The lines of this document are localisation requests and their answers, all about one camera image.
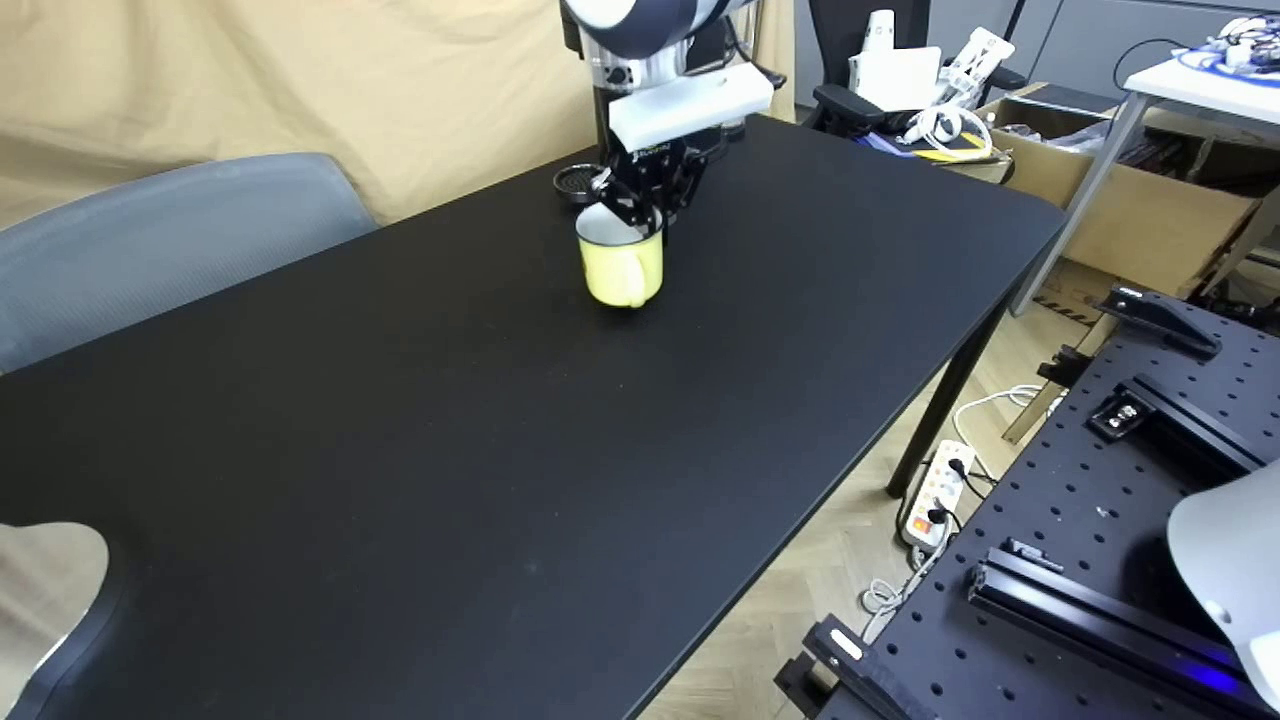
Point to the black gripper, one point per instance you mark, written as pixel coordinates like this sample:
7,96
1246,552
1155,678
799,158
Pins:
663,160

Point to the yellow enamel cup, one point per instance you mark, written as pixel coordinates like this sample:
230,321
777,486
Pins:
621,264

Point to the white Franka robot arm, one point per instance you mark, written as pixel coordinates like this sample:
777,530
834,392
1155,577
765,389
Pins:
1243,560

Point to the black flat device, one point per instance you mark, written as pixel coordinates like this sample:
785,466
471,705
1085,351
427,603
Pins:
860,109

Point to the white charger block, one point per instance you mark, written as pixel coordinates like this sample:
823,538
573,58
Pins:
899,64

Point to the black table leg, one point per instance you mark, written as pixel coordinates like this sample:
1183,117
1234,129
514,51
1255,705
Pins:
948,403

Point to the white floor power strip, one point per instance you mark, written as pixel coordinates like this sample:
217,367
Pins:
938,493

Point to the grey chair back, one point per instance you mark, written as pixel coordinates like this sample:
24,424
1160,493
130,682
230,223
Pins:
160,246

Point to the cardboard box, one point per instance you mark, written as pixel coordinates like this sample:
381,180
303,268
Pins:
1145,223

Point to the small black mounting block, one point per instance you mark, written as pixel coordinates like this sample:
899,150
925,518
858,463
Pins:
1122,412

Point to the black optical breadboard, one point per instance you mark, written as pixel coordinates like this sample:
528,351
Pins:
1066,586

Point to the white side table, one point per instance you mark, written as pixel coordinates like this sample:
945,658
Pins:
1203,96

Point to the clutter of coloured items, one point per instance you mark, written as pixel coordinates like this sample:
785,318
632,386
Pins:
1243,46

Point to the black corner bracket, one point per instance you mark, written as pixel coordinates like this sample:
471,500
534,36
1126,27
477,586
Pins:
823,667

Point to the black aluminium rail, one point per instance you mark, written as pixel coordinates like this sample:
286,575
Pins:
1104,620

